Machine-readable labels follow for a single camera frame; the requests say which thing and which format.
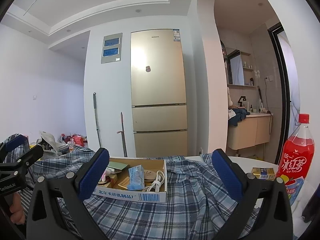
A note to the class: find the silver foil bag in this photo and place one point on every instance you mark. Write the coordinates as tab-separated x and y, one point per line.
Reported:
50	141

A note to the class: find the green notepad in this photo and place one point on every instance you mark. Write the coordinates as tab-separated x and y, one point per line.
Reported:
118	165

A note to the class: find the black faucet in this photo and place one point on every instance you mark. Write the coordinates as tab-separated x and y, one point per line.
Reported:
242	101

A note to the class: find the dark object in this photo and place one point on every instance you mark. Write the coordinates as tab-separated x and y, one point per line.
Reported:
312	205

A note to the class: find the white hair dryer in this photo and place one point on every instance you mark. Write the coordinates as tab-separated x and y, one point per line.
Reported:
262	109

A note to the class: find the light blue tissue pack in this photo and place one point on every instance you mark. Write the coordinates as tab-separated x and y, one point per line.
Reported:
136	178

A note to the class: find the tan box with red print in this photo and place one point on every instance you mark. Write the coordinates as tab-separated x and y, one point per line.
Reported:
123	182

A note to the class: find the red iced tea bottle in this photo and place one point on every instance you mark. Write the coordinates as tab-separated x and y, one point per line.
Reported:
297	160

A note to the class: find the beige round drain cover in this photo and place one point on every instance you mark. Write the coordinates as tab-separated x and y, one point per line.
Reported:
149	173

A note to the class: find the black framed glass door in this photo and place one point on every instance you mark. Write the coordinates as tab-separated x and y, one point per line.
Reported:
287	92

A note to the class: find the gold red small box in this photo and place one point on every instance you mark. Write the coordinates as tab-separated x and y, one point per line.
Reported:
112	181

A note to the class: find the grey wall panel box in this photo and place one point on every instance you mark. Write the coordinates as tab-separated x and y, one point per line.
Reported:
111	58

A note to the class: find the fridge label sticker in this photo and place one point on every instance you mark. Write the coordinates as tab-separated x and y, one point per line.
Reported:
176	36

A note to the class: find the dark blue cloth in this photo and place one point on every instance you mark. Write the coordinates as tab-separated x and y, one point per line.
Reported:
238	117

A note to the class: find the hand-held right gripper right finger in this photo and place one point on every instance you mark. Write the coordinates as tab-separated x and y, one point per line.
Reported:
228	176

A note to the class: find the dark hair styling tool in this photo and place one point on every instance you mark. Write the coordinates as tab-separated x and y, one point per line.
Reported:
260	96

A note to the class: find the blue plaid cloth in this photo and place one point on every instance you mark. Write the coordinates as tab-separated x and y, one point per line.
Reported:
162	217

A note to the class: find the person's left hand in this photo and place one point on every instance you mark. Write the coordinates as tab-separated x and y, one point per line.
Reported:
17	210

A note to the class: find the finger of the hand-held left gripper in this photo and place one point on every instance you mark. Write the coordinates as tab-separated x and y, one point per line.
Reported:
16	143
30	156

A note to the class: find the bathroom mirror cabinet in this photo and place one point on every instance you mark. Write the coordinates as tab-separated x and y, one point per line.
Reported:
236	67

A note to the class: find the pink fridge magnet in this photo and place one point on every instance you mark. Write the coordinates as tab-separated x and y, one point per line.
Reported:
148	69

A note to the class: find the cardboard box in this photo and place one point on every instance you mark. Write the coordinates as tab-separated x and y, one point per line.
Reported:
130	197

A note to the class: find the beige vanity cabinet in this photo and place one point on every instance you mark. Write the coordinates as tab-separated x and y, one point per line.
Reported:
250	132

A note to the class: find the gold refrigerator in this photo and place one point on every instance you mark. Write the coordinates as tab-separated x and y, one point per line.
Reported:
158	92

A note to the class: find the pink soft toy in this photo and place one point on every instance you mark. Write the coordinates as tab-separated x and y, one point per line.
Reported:
107	173

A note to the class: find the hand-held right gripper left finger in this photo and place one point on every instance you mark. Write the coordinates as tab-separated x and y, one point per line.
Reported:
93	176

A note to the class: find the yellow blue small pack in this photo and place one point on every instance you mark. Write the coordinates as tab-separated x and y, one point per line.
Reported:
262	173

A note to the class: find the red plastic bag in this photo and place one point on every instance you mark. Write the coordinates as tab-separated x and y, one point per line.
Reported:
78	140

